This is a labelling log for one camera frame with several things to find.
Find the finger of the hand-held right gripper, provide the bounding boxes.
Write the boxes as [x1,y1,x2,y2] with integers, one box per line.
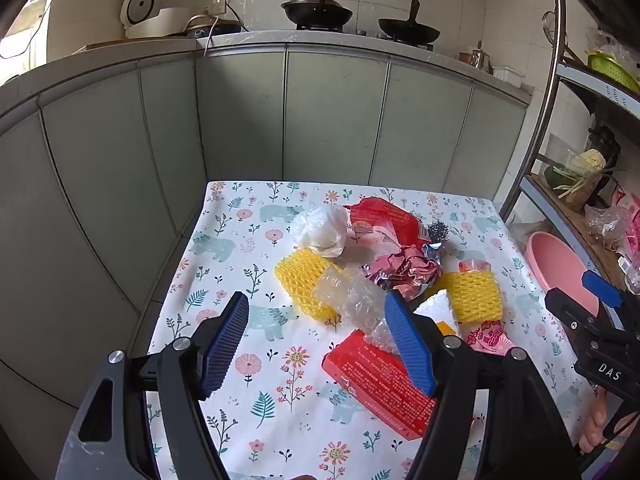
[544,287,608,346]
[581,270,640,331]

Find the person's right hand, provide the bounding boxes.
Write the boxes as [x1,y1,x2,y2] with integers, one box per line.
[577,390,636,456]

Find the clear bubble wrap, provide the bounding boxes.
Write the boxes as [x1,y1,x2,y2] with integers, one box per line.
[312,265,401,356]

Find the metal shelf rack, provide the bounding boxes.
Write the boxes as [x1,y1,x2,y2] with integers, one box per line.
[497,0,640,311]

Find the black induction cooker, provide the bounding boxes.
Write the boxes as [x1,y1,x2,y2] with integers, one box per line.
[192,20,242,38]

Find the white container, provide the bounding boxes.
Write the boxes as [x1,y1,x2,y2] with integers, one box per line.
[492,65,523,86]

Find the floral tablecloth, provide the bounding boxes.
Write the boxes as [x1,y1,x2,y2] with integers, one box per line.
[145,180,601,480]

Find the white power cable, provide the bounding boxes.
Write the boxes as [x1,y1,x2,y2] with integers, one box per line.
[202,12,221,56]

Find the foil wrapper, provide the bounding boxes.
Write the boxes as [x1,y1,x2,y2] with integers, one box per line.
[362,242,445,303]

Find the metal strainer ladle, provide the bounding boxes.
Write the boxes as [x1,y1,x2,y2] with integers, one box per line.
[541,10,563,48]

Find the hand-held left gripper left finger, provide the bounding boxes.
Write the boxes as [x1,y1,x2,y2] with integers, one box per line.
[55,291,251,480]

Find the yellow foam fruit net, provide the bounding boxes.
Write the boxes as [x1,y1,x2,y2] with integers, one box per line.
[274,247,353,322]
[440,270,503,323]

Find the white foam block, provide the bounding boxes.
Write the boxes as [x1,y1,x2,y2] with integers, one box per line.
[414,289,463,337]

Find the black wok with lid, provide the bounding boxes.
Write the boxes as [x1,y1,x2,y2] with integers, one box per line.
[281,0,353,30]

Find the steel wool scrubber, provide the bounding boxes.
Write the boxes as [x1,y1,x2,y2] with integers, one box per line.
[422,219,453,248]

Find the pink plastic bucket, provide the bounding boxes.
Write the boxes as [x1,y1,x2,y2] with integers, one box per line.
[525,231,601,318]

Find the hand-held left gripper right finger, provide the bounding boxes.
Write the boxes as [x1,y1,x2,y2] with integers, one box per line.
[384,291,583,480]

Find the red cardboard box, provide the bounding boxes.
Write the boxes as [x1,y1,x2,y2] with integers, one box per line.
[321,330,473,441]

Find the red plastic bag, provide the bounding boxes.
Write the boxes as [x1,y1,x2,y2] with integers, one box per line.
[344,197,433,261]

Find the clear plastic bag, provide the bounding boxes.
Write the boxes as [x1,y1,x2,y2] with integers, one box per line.
[582,205,631,251]

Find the steel pot with lid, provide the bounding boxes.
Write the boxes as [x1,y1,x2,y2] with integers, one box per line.
[186,12,221,32]

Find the gas stove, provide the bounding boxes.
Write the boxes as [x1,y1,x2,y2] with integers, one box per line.
[294,22,435,52]

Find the cauliflower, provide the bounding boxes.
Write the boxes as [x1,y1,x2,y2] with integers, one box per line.
[577,149,607,173]

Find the white plastic bag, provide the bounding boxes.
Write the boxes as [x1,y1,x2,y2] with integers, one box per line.
[290,203,349,258]

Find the white rice cooker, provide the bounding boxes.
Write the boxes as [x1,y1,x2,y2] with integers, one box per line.
[120,0,190,40]

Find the grey-green kitchen counter cabinet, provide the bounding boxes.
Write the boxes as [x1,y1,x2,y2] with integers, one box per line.
[0,30,533,411]

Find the pink patterned paper bag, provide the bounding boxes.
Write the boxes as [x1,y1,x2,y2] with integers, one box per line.
[465,321,516,356]

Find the green plastic basket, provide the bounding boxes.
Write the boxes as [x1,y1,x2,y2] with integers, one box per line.
[586,52,640,92]

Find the scallions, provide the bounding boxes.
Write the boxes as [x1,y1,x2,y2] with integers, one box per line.
[552,165,626,198]

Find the steel kettle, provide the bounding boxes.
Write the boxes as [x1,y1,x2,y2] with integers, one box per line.
[470,41,493,72]

